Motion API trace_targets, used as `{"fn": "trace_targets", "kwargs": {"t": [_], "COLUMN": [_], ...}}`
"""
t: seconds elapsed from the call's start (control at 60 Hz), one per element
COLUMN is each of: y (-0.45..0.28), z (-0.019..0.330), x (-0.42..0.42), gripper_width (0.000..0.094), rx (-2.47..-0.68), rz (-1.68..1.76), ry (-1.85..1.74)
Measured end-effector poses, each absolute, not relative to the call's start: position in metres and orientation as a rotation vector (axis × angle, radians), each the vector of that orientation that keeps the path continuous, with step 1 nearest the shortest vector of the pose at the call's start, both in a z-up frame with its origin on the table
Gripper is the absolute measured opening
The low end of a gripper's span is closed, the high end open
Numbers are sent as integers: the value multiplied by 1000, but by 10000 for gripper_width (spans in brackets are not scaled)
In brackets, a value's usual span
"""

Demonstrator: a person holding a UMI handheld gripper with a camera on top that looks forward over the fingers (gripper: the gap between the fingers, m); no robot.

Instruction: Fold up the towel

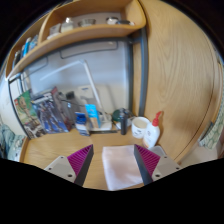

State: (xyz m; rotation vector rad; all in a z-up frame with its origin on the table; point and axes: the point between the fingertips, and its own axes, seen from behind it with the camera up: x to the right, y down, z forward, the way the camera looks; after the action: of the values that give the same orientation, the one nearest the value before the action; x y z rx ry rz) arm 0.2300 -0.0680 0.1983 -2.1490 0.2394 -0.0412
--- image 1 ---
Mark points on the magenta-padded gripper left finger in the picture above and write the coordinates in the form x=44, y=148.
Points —
x=63, y=166

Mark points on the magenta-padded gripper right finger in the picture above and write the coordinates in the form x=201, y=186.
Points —
x=163, y=168

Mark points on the pink towel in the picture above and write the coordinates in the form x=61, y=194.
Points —
x=120, y=166

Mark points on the small clear plastic container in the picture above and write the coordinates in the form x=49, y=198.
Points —
x=160, y=150

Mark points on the white pump bottle red nozzle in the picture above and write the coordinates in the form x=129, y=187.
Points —
x=151, y=133

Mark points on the white mug with face print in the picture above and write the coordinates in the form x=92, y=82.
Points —
x=140, y=128

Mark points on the small dark blue box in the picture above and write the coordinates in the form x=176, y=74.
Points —
x=81, y=123

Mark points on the blue robot model kit box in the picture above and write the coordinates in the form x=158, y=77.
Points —
x=51, y=115

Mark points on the clear bottle with black cap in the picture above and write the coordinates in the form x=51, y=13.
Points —
x=68, y=110

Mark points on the bed with teal bedding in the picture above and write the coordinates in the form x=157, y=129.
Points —
x=10, y=143

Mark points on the light blue tall package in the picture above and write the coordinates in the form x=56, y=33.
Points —
x=92, y=115

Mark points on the black cylindrical shaver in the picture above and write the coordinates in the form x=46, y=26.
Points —
x=124, y=121

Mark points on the green patterned cloth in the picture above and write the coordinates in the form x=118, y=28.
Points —
x=213, y=130

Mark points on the green toy box tree figure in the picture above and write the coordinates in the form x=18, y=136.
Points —
x=26, y=115

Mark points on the dark green round tin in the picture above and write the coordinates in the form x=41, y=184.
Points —
x=115, y=115

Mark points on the white box with blue label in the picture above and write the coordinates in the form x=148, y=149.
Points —
x=85, y=93

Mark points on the white desk lamp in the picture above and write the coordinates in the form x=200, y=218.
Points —
x=91, y=80

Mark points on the wooden shelf unit with items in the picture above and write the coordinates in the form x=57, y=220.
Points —
x=86, y=33

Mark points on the grey metal desk frame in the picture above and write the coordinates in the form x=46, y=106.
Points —
x=143, y=73

